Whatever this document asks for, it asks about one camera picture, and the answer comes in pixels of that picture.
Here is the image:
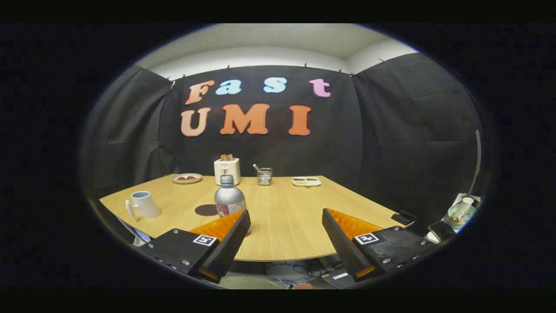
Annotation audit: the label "silver juice bottle pink label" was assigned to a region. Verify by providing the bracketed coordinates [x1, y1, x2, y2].
[214, 174, 247, 218]

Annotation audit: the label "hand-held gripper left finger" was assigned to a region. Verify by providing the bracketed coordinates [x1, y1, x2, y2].
[138, 210, 252, 283]

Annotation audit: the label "black flat device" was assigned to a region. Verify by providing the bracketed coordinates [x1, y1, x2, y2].
[428, 220, 457, 242]

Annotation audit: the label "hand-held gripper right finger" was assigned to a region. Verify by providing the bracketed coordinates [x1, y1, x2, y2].
[322, 208, 439, 282]

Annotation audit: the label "wooden table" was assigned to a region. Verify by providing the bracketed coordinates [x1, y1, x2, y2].
[99, 175, 415, 262]

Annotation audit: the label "white cup with handle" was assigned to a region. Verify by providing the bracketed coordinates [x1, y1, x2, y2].
[126, 191, 161, 221]

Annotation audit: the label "black floor cables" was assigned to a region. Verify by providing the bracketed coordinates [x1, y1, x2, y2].
[264, 260, 344, 283]

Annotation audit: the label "white toaster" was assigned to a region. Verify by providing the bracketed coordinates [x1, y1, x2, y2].
[213, 158, 241, 186]

